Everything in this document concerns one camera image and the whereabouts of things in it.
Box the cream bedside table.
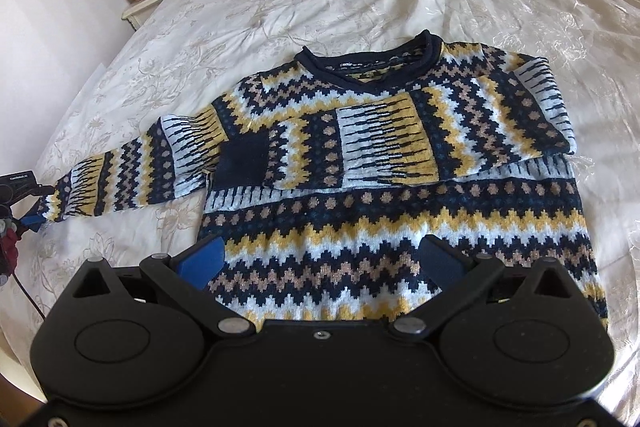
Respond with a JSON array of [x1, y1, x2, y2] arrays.
[[121, 0, 175, 32]]

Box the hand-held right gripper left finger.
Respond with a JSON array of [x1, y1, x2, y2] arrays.
[[59, 235, 257, 339]]

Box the navy yellow patterned knit sweater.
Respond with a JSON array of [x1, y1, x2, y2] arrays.
[[40, 29, 610, 333]]

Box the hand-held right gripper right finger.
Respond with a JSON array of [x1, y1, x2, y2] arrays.
[[387, 234, 583, 340]]

